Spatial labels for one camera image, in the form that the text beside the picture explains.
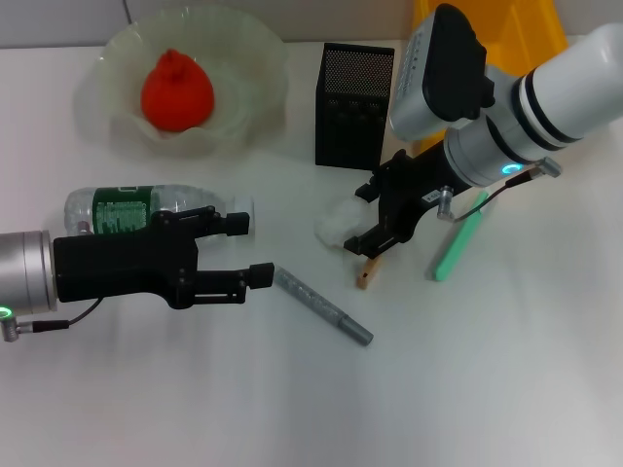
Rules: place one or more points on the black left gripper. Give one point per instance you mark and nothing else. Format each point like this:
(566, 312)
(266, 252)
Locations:
(117, 265)

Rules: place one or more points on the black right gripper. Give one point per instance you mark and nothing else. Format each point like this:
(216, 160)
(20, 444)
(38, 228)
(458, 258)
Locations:
(414, 185)

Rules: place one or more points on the white paper ball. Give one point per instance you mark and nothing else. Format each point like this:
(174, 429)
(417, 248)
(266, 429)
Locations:
(338, 221)

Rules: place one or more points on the small tan wooden block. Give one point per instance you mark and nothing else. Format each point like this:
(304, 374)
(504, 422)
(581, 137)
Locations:
(367, 275)

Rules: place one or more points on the mint green pen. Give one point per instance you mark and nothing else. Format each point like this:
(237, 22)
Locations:
(455, 248)

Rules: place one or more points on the clear green-label water bottle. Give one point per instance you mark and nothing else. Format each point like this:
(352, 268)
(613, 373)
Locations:
(117, 211)

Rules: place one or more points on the red-orange fruit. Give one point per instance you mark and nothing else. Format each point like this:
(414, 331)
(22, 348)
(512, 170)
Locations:
(177, 95)

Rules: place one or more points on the grey marker pen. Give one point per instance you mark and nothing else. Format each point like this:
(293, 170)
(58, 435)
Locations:
(316, 304)

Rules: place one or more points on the black mesh pen holder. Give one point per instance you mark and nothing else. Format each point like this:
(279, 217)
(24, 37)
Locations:
(353, 121)

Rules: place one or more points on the translucent green glass fruit plate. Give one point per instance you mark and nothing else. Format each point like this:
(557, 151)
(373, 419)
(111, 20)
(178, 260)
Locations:
(243, 73)

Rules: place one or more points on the yellow plastic bin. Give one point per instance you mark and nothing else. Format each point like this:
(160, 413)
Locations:
(530, 29)

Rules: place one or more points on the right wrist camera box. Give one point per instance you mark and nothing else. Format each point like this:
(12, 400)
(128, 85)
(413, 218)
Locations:
(438, 73)

